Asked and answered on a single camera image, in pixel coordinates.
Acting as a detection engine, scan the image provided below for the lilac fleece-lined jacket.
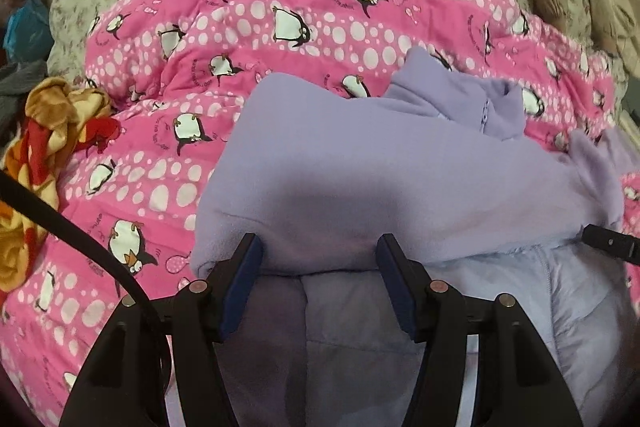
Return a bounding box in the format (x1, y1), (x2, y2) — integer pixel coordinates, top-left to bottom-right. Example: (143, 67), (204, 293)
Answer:
(191, 48), (639, 426)

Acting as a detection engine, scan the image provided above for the yellow red cartoon blanket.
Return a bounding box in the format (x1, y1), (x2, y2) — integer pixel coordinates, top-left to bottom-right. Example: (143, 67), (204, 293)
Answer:
(1, 77), (112, 300)

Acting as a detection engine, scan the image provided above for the blue bag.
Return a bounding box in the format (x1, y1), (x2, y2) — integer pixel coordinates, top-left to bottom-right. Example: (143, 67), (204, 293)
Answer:
(1, 0), (53, 63)

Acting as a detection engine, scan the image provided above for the grey striped cloth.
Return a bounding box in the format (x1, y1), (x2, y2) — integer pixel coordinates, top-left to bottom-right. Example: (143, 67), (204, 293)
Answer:
(0, 60), (48, 136)

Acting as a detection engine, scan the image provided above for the black cable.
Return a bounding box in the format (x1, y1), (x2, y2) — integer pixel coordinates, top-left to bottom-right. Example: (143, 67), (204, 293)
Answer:
(0, 168), (174, 383)

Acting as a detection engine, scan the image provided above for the pink penguin quilt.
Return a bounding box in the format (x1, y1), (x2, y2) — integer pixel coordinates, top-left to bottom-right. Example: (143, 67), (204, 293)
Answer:
(0, 0), (640, 427)

